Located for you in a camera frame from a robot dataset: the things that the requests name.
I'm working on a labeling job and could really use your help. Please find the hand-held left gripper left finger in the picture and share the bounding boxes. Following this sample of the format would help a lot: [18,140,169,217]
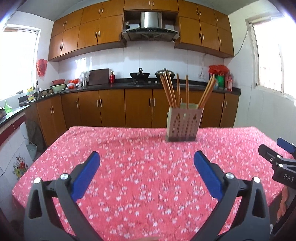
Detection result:
[23,151,103,241]

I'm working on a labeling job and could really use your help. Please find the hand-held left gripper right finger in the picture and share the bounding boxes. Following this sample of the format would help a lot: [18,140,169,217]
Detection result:
[191,151,271,241]

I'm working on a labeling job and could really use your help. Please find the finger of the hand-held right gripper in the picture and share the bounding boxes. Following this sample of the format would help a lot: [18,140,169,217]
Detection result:
[277,138,296,160]
[258,144,284,168]

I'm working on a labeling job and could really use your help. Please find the beige perforated chopstick holder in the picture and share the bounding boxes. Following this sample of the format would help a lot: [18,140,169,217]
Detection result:
[166,103,204,142]

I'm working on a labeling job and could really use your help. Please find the bunch of chopsticks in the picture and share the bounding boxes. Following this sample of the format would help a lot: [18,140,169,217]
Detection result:
[159,70,217,109]

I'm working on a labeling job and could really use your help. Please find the person's right hand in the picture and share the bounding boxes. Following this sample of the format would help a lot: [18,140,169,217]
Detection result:
[276,186,291,220]

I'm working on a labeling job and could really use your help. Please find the red floral tablecloth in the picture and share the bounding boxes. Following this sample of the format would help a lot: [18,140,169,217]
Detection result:
[11,126,296,241]

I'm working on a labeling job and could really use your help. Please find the wooden base cabinets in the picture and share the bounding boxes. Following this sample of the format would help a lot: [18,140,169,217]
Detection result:
[24,89,240,147]

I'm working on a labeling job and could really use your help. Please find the red oil bottle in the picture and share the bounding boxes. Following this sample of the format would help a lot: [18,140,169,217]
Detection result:
[225,72,233,92]

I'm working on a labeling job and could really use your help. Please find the large bright window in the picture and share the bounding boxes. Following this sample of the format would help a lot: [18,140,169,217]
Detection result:
[245,17,296,102]

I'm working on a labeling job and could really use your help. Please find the green basin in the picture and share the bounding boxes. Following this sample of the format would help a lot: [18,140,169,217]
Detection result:
[50,84,68,93]

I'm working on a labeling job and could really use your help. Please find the red and white bag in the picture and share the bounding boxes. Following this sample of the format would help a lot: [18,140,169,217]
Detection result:
[67,78,80,89]

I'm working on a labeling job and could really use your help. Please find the black-topped side counter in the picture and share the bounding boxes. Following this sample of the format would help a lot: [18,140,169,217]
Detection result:
[0,104,32,149]

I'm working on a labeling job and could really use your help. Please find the clear glass jars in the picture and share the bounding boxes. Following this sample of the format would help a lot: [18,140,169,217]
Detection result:
[80,72,90,87]

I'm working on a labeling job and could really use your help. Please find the black kitchen countertop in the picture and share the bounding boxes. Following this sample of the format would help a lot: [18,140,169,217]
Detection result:
[19,78,241,107]

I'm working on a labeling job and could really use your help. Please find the crumpled red plastic bag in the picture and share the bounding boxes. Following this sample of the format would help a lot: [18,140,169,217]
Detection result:
[208,65,229,75]

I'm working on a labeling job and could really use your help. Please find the dark wooden cutting board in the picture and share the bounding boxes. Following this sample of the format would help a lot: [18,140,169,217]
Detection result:
[88,68,110,86]

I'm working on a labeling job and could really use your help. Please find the wok with metal lid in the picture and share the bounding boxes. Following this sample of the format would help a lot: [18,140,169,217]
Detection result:
[155,68,175,79]

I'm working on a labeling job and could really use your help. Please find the gas stove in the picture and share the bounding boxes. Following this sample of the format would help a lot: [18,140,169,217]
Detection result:
[128,79,163,87]

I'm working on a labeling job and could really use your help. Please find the black pan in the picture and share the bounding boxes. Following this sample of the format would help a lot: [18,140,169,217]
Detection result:
[130,68,150,81]

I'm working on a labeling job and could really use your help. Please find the hanging red plastic bag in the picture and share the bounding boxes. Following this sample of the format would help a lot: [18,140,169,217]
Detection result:
[36,59,48,77]

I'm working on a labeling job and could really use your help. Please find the window over sink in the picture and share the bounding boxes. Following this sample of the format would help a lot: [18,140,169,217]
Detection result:
[0,26,41,100]

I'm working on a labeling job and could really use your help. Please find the steel range hood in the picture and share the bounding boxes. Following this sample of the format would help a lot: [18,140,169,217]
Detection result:
[122,11,180,42]

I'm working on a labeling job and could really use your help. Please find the wall cable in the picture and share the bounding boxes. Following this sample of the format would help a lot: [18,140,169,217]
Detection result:
[201,22,250,75]

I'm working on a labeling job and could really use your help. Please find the wide wooden wall cabinet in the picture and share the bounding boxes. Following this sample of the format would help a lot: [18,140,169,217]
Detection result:
[48,1,127,62]

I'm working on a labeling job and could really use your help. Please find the small wooden wall cabinet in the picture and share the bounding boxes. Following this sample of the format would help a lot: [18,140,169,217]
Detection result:
[124,0,179,12]

